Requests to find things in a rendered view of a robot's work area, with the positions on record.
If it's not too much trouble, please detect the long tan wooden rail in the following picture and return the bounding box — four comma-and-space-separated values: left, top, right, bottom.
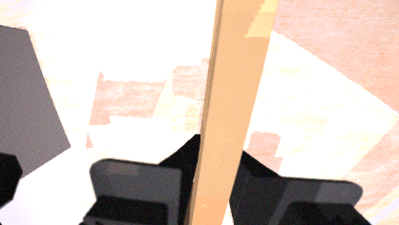
189, 0, 279, 225

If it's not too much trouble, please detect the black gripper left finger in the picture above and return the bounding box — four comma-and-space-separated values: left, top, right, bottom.
89, 133, 200, 225

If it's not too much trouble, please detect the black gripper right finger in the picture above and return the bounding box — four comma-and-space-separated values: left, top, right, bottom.
228, 151, 364, 225

